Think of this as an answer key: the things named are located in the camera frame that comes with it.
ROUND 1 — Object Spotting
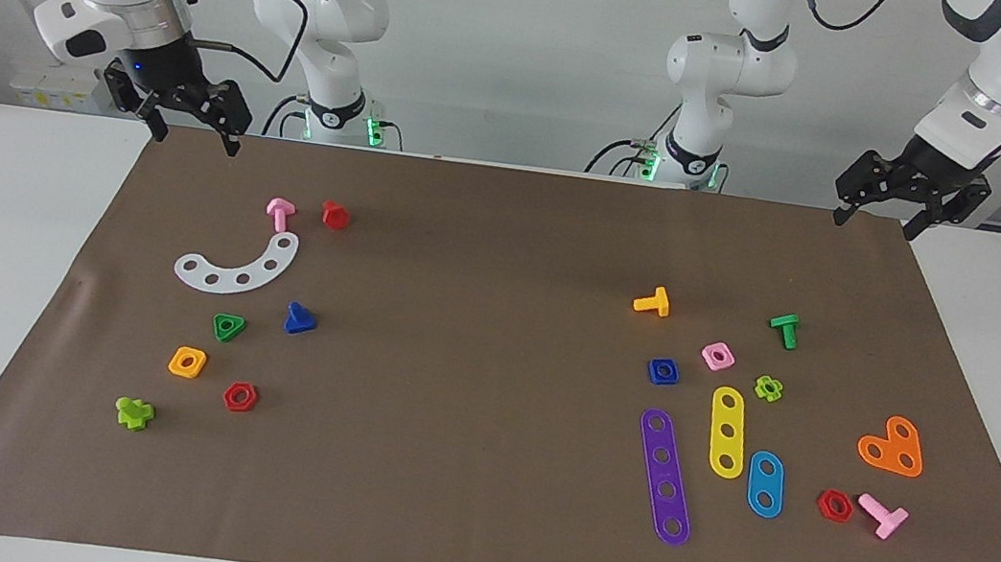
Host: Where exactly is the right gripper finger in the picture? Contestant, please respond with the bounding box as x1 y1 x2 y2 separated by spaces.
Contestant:
184 75 258 159
96 60 177 144

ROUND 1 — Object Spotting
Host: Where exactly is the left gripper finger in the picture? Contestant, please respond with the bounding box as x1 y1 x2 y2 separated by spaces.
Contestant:
900 169 994 251
830 145 910 235

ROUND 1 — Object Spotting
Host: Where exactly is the blue triangular-head plastic screw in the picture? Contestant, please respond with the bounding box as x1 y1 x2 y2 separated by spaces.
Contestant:
282 299 320 338

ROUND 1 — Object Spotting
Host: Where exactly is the blue square plastic nut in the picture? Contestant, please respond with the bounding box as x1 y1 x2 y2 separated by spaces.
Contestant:
644 356 684 388

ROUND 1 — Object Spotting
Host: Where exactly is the pink plastic screw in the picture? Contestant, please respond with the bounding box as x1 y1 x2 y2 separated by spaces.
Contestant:
852 492 912 543
264 197 297 235

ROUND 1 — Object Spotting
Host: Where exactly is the red plastic screw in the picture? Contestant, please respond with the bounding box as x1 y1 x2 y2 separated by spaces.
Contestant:
319 199 353 233

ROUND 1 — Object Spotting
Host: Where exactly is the green plastic screw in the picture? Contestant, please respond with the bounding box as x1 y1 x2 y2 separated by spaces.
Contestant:
765 311 803 352

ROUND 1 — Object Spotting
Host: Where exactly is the green triangular plastic nut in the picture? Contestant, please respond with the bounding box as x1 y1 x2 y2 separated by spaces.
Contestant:
209 312 248 346

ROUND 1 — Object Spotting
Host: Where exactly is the pink square plastic nut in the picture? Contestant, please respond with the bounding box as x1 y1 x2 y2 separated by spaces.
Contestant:
699 340 738 375

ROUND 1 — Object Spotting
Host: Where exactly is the orange-yellow plastic screw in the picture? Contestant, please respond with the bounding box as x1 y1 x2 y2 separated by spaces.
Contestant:
632 282 674 319

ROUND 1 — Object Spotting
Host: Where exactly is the orange square plastic nut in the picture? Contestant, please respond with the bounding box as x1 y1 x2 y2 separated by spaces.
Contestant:
166 344 210 382

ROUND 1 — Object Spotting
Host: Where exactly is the red hexagonal plastic nut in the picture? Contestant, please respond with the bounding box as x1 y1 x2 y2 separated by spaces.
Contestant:
814 486 856 525
221 379 261 415

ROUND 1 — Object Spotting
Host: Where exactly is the lime cross-head plastic screw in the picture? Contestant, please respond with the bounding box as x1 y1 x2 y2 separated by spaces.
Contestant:
111 395 157 434

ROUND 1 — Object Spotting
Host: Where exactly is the white box with labels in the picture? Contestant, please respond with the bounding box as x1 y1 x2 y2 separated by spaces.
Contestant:
7 58 118 117

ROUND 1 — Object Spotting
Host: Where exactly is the white curved perforated plate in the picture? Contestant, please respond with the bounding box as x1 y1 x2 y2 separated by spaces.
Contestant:
171 218 302 304

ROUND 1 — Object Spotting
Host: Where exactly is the orange heart-shaped perforated plate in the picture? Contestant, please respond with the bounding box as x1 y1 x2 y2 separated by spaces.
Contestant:
853 411 930 480

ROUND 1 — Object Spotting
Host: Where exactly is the yellow three-hole plastic bar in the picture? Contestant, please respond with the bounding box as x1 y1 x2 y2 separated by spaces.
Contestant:
702 384 755 482

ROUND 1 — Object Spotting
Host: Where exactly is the blue two-hole plastic bar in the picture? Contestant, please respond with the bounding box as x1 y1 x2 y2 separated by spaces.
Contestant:
741 449 790 521

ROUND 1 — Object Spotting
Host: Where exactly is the purple four-hole plastic bar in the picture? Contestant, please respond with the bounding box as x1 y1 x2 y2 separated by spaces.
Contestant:
624 406 707 549

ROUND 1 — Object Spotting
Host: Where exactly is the brown table mat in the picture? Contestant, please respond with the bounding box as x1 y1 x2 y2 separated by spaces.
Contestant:
0 97 1001 562

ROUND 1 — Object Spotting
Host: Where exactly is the black right base cable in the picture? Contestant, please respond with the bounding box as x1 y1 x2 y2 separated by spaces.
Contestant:
262 89 309 141

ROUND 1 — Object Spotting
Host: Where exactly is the black base cable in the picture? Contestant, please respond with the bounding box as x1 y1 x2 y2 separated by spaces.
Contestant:
584 131 664 184
262 89 309 141

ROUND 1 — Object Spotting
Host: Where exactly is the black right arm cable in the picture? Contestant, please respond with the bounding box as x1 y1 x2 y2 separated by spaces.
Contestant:
185 0 313 87

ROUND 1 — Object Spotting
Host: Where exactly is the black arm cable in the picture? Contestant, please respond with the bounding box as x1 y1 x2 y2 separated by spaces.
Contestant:
781 0 1001 150
185 0 313 87

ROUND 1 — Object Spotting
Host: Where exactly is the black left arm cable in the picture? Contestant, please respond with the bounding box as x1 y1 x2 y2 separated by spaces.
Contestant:
781 0 1001 150

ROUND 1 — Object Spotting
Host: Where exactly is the black left base cable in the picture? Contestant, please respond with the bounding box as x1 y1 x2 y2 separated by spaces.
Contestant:
584 131 664 184

